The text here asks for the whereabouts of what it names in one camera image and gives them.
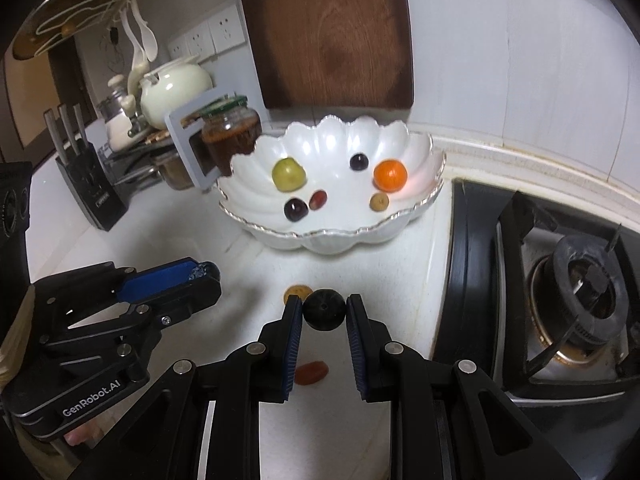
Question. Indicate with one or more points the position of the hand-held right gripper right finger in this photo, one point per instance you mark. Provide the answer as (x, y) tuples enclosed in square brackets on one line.
[(357, 350)]

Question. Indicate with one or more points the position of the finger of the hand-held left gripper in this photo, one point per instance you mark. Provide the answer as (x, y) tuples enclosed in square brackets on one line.
[(160, 277), (190, 300)]

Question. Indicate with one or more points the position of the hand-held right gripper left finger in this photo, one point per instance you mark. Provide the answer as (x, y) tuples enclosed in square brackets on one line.
[(292, 350)]

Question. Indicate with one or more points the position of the blueberry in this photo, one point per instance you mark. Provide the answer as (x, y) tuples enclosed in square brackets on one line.
[(325, 308), (359, 161)]

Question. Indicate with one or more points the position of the dark red cherry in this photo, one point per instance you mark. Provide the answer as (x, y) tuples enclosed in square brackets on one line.
[(295, 209)]

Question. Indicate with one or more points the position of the yellow-brown longan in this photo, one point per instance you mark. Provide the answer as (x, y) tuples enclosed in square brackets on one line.
[(298, 291), (379, 202)]

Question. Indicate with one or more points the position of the red cherry tomato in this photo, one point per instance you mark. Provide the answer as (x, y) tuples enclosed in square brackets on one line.
[(311, 372), (318, 200)]

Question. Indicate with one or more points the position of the white scalloped bowl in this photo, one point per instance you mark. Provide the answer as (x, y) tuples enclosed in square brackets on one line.
[(330, 140)]

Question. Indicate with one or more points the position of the person's left hand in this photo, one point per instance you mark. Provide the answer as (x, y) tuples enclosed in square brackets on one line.
[(82, 435)]

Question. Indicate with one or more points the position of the black knife block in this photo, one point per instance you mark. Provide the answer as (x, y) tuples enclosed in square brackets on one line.
[(95, 195)]

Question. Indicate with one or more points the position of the steel pot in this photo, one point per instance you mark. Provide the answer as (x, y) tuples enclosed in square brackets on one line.
[(175, 172)]

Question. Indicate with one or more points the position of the black gas stove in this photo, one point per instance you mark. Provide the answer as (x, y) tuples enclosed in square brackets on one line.
[(465, 285)]

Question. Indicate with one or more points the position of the white slotted stand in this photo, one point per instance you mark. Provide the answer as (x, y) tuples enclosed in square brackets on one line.
[(182, 145)]

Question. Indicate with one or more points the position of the wooden trivet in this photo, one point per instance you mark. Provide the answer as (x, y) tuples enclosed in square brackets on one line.
[(160, 135)]

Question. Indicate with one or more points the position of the small white pot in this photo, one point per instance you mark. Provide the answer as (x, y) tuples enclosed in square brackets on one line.
[(117, 132)]

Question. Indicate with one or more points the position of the green plum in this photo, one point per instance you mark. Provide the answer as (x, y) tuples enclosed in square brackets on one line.
[(286, 174)]

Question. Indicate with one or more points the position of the glass jar of brown sauce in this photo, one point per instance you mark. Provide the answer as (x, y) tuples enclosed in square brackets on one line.
[(230, 135)]

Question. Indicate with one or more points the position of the small orange tangerine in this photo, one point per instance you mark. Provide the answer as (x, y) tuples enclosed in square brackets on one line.
[(390, 175)]

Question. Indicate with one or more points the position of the black burner grate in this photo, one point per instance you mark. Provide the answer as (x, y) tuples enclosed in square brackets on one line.
[(515, 240)]

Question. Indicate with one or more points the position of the cream ceramic pot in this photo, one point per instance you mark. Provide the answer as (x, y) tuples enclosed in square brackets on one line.
[(175, 85)]

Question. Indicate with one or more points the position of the cream soup ladle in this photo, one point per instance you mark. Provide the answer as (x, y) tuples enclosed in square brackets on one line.
[(134, 82)]

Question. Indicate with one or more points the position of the glass lid with white knob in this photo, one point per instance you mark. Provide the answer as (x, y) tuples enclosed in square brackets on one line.
[(117, 82)]

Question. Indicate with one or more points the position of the brown wooden cabinet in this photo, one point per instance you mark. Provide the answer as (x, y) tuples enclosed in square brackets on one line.
[(75, 85)]

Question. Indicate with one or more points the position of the white hanging spoon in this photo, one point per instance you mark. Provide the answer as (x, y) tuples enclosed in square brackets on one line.
[(139, 60)]

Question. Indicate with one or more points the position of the white hanging rice paddle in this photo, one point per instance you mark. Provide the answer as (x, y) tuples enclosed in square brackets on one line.
[(149, 42)]

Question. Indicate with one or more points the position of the round gas burner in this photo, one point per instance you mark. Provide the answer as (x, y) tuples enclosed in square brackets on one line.
[(575, 260)]

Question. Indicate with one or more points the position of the small dark hanging tool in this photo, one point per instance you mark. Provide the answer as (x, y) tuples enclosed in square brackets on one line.
[(114, 35)]

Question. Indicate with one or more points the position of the dark wooden cutting board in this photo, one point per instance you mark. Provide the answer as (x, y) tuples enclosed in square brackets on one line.
[(330, 35)]

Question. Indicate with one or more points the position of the white wall socket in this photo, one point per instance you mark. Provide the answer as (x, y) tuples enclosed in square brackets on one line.
[(227, 32), (200, 42), (177, 49)]

